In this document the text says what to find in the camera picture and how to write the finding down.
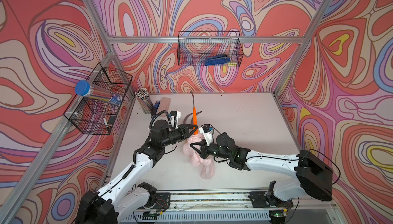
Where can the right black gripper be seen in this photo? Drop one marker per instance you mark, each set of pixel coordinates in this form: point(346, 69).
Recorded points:
point(202, 144)

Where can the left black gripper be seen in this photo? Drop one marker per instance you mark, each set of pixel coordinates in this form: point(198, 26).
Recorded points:
point(187, 126)

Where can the orange handled sickle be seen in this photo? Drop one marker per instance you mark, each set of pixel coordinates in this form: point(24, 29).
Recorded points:
point(194, 114)

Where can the pink rag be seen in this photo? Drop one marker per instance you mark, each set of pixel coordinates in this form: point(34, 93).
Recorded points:
point(207, 164)

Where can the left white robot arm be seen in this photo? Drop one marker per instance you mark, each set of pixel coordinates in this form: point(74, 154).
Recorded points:
point(111, 203)

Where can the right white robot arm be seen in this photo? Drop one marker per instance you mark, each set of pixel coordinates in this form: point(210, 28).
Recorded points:
point(307, 174)

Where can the pink case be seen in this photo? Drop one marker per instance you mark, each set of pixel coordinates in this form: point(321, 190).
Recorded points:
point(164, 104)

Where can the blue stapler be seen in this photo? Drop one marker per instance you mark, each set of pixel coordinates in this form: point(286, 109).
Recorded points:
point(154, 110)

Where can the cup of pencils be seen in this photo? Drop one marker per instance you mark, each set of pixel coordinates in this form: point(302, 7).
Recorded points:
point(143, 97)

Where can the blue tool in basket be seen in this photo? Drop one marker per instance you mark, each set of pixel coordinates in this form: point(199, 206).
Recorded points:
point(216, 60)

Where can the yellow item in basket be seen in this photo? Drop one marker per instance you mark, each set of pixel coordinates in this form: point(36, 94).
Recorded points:
point(232, 64)

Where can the clear tube blue cap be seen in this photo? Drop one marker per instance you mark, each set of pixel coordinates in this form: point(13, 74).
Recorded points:
point(92, 91)

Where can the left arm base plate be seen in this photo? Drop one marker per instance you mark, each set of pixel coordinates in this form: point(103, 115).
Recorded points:
point(161, 202)

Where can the aluminium rail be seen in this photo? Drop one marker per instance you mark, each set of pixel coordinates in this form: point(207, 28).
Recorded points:
point(233, 207)

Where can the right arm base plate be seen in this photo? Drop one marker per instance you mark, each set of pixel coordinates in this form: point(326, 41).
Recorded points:
point(260, 199)

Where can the black wire basket back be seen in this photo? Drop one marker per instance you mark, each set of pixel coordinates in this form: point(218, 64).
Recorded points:
point(196, 46)

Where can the black wire basket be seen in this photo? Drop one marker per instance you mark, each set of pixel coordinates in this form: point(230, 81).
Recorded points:
point(196, 46)
point(94, 117)

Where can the black wire basket left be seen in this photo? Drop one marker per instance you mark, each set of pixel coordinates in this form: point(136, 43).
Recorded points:
point(94, 117)

